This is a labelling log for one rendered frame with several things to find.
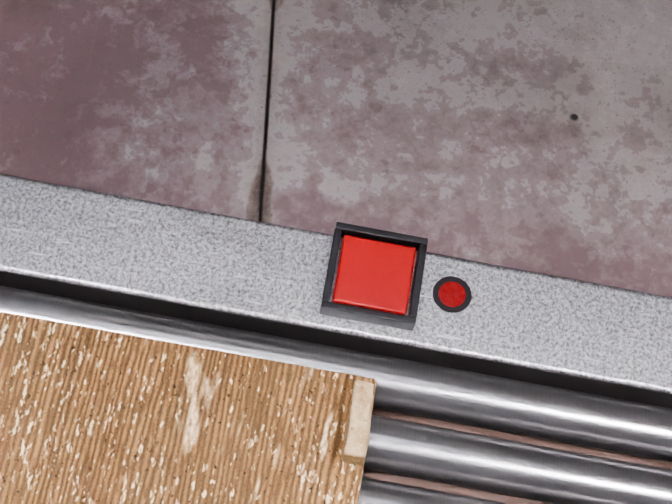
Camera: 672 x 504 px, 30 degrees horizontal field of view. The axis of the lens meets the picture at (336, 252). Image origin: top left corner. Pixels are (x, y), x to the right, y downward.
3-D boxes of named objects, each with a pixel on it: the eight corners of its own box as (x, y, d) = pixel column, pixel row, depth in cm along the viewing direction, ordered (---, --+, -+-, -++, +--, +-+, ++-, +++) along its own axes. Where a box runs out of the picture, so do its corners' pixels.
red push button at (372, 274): (342, 240, 103) (344, 233, 102) (414, 253, 103) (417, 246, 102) (330, 307, 100) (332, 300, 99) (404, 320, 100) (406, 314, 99)
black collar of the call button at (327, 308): (334, 229, 103) (336, 221, 102) (425, 246, 103) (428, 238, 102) (319, 314, 100) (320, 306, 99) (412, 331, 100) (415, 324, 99)
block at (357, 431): (351, 389, 96) (354, 377, 93) (374, 393, 96) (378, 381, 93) (339, 463, 93) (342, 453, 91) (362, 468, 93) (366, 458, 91)
